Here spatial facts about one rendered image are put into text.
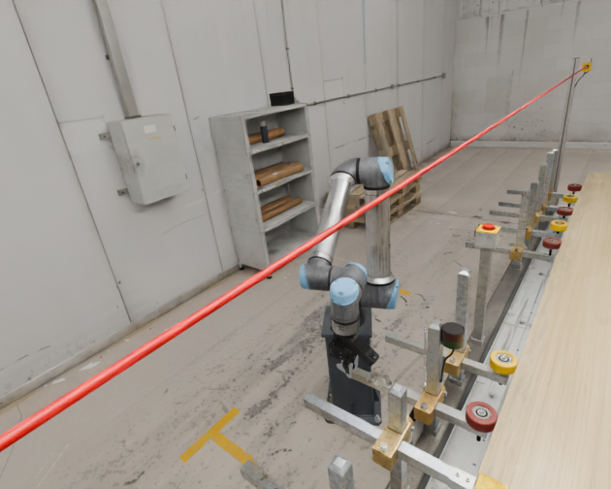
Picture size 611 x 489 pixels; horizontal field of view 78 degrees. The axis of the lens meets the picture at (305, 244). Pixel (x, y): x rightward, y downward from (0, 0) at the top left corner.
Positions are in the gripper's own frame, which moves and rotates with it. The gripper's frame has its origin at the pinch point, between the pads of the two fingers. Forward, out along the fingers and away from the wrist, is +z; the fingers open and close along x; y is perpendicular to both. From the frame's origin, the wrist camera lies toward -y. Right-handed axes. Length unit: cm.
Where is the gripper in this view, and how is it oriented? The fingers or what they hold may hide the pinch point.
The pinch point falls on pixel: (352, 375)
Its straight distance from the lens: 140.8
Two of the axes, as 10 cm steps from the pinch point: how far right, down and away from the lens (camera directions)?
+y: -7.8, -2.1, 5.9
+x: -6.2, 3.9, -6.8
